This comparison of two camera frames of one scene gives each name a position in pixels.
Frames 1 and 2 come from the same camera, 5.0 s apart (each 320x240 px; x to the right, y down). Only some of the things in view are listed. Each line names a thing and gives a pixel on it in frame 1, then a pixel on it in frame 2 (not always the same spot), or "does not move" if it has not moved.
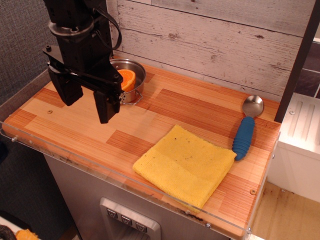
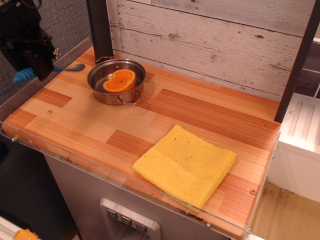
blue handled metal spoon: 252,107 -> 29,73
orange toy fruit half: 129,79 does not move
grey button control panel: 128,216 does not move
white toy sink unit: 295,165 does not move
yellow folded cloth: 187,167 does not move
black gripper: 84,53 -> 13,47
